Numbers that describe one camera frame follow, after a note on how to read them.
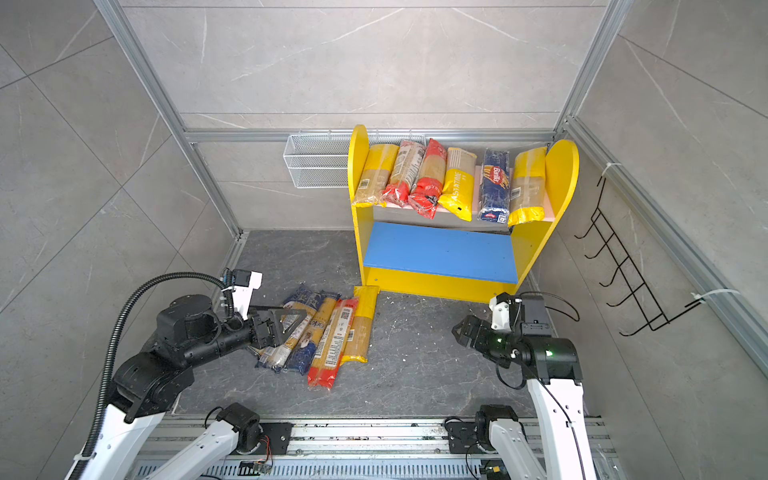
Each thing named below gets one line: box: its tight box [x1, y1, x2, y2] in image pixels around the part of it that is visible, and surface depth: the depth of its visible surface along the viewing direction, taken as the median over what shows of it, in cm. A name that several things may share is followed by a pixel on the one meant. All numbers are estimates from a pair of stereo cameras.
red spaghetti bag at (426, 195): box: [408, 138, 448, 219], surface depth 73 cm
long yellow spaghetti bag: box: [508, 147, 547, 228], surface depth 71 cm
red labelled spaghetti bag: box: [382, 140, 426, 207], surface depth 73 cm
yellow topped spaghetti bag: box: [354, 144, 400, 205], surface depth 76 cm
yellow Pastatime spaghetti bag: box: [438, 147, 477, 222], surface depth 73 cm
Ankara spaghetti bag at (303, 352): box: [287, 291, 341, 376], surface depth 86 cm
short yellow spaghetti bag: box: [340, 285, 381, 363], surface depth 92 cm
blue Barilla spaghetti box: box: [477, 148, 510, 224], surface depth 71 cm
